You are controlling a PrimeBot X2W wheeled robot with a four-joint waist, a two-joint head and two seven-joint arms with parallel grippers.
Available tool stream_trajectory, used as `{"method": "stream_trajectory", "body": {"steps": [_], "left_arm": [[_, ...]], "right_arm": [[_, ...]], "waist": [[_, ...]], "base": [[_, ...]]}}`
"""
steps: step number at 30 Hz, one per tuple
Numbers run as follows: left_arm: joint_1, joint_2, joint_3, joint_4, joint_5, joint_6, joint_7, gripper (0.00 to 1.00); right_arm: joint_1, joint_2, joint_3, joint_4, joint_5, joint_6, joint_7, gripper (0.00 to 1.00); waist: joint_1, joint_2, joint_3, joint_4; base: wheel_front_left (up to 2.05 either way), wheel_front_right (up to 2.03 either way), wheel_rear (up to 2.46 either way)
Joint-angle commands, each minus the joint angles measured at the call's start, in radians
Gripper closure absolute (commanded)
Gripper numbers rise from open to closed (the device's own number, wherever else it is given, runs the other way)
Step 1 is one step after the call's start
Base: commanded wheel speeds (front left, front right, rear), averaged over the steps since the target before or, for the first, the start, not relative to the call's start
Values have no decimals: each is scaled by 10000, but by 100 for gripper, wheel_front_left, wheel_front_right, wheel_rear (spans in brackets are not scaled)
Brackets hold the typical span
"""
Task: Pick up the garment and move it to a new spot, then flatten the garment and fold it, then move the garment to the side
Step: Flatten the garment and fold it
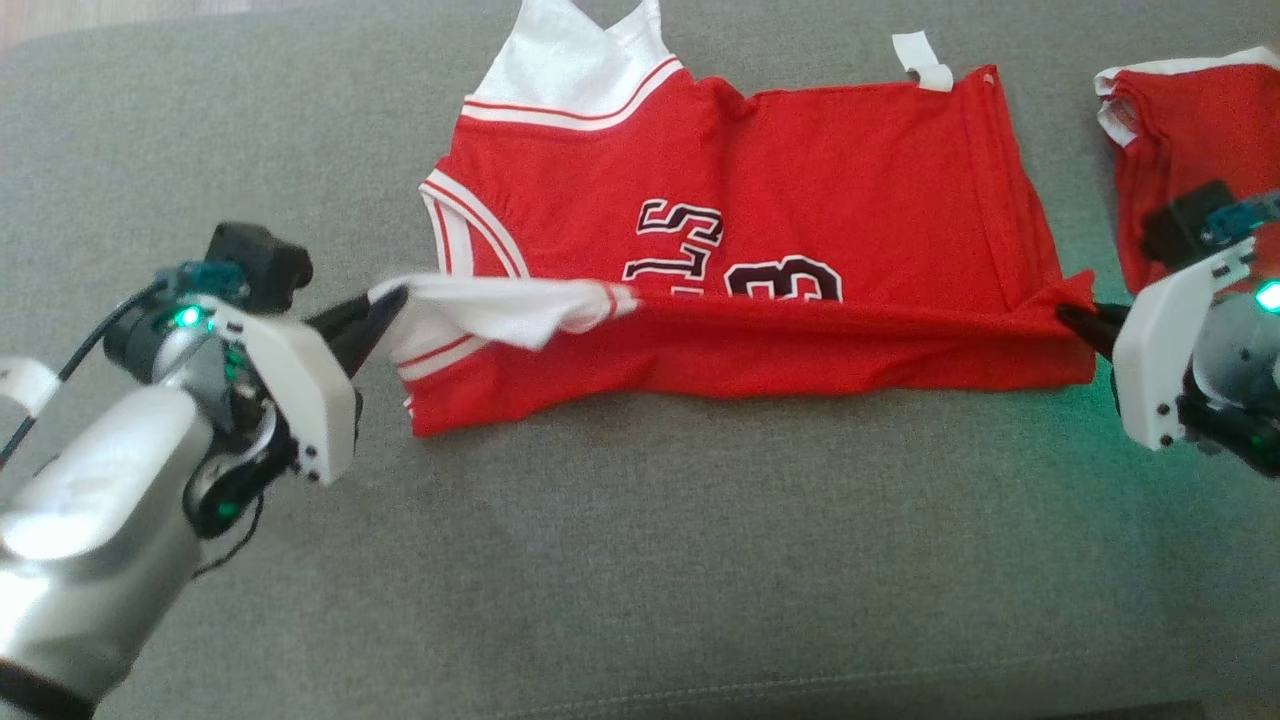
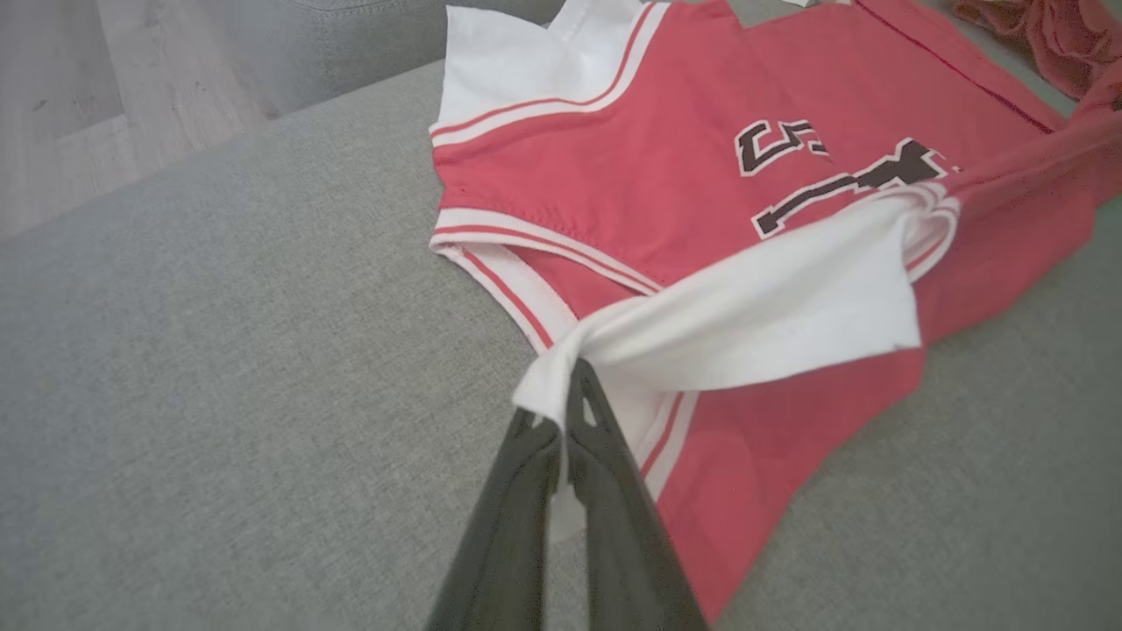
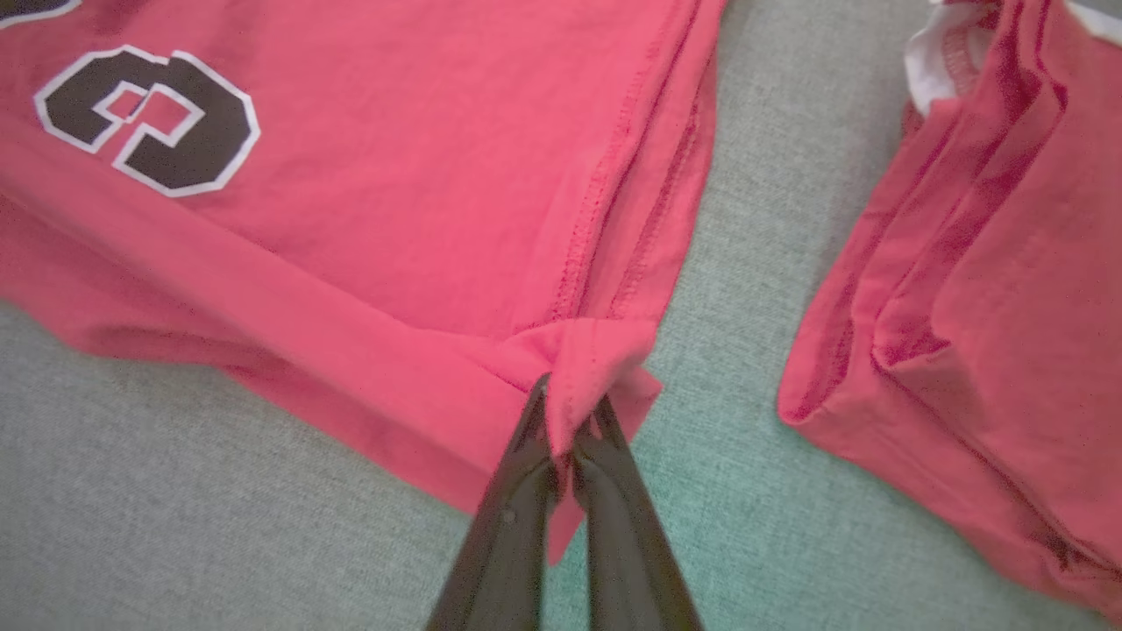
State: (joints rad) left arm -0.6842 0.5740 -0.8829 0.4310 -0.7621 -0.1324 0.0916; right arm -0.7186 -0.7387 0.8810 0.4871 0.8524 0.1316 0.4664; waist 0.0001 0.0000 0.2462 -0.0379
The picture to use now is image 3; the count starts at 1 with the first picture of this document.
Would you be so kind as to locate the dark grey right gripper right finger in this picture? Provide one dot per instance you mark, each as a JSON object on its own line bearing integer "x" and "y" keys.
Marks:
{"x": 627, "y": 543}

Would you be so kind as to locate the red T-shirt with white sleeves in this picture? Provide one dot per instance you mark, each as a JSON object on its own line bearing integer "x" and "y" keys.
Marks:
{"x": 394, "y": 175}

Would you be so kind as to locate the red shorts with white stripes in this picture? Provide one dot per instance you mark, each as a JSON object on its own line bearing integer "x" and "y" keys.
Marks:
{"x": 1008, "y": 307}

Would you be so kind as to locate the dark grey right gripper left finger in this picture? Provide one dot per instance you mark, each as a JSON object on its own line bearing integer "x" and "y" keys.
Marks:
{"x": 513, "y": 535}

